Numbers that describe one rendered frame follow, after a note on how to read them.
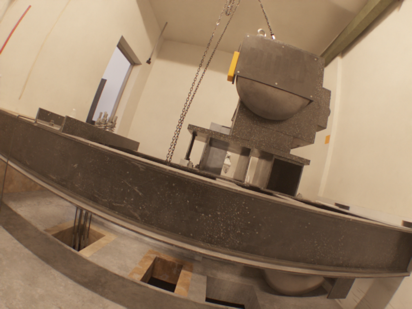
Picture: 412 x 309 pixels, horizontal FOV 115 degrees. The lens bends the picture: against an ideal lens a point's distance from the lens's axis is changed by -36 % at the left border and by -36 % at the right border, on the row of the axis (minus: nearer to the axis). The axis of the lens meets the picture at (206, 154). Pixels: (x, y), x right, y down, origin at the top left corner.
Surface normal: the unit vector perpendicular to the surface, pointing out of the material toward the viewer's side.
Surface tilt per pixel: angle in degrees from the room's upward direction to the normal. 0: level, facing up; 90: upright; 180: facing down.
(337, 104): 90
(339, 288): 90
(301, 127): 90
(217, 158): 90
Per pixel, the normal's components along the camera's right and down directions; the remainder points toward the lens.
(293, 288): 0.13, -0.70
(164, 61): -0.04, -0.07
